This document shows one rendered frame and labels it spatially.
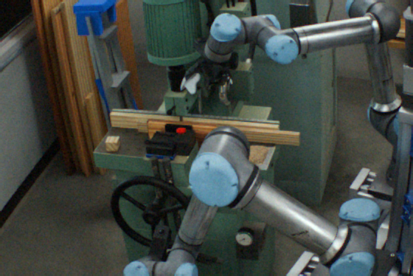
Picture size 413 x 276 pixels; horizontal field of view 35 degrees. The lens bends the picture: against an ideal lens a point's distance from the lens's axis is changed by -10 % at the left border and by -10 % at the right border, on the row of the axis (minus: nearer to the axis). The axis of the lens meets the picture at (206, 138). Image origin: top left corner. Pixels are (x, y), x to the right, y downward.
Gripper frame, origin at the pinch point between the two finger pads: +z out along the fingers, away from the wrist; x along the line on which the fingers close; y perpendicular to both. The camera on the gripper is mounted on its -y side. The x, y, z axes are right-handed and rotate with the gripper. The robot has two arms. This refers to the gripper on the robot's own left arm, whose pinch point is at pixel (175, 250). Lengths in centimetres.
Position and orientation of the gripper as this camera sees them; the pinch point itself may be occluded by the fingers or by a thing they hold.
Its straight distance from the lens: 223.2
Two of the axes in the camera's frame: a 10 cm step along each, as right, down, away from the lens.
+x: 9.6, 0.8, -2.8
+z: 2.8, -0.1, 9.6
